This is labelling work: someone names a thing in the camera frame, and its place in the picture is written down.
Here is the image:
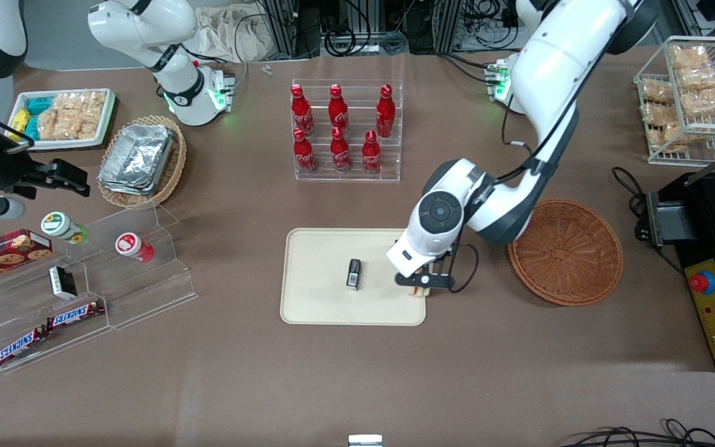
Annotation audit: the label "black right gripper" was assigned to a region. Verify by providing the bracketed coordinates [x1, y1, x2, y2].
[0, 133, 91, 199]

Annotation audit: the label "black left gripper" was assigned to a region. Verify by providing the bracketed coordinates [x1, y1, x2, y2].
[394, 246, 456, 299]

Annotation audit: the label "white rectangular snack tray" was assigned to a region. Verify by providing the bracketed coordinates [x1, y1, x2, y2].
[8, 88, 117, 151]

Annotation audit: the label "beige plastic tray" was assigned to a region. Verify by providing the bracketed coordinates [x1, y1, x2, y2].
[280, 228, 426, 327]

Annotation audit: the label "oval wicker basket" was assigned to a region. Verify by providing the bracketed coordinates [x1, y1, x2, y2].
[97, 115, 187, 210]

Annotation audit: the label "round brown wicker basket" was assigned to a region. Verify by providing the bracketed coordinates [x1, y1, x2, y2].
[507, 198, 624, 307]

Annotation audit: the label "green lidded cup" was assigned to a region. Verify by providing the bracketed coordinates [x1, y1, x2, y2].
[40, 211, 89, 245]

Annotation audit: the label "clear rice cracker bag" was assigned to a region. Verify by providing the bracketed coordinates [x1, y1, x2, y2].
[37, 91, 107, 142]

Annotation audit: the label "stacked aluminium foil trays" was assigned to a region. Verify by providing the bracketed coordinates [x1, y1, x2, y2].
[97, 124, 176, 197]

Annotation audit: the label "red lidded cup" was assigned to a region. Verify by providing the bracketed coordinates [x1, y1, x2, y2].
[115, 232, 155, 264]

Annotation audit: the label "red cookie box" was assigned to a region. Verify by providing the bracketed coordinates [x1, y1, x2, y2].
[0, 228, 53, 288]

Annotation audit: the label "black and white small box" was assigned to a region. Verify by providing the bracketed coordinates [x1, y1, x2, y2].
[48, 265, 78, 300]

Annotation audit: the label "clear acrylic bottle rack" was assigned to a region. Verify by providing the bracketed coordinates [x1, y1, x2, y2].
[291, 79, 405, 183]

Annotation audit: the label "clear acrylic step display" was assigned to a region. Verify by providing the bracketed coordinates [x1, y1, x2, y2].
[0, 204, 199, 374]

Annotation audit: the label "snickers chocolate bar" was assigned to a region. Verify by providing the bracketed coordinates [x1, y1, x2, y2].
[45, 300, 106, 330]
[0, 327, 50, 368]

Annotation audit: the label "red cola bottle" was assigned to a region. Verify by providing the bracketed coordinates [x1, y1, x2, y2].
[361, 130, 384, 176]
[328, 84, 350, 138]
[293, 128, 318, 174]
[290, 84, 315, 138]
[330, 126, 352, 174]
[375, 84, 397, 138]

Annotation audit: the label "beige cloth bag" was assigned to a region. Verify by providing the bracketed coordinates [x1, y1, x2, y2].
[195, 5, 274, 64]

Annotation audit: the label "clear bag of crackers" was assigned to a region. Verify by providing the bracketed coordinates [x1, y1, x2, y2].
[681, 87, 715, 117]
[648, 124, 696, 153]
[672, 45, 711, 70]
[642, 102, 681, 128]
[641, 79, 675, 105]
[679, 66, 715, 91]

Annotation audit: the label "black machine housing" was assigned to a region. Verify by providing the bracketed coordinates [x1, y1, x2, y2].
[645, 171, 715, 373]

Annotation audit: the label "black power cable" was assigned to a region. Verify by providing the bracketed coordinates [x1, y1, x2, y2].
[611, 166, 651, 244]

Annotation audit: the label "black floor cables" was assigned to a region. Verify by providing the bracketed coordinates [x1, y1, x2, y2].
[559, 418, 715, 447]

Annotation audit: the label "aluminium frame with cables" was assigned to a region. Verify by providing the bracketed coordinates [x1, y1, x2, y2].
[243, 0, 519, 58]

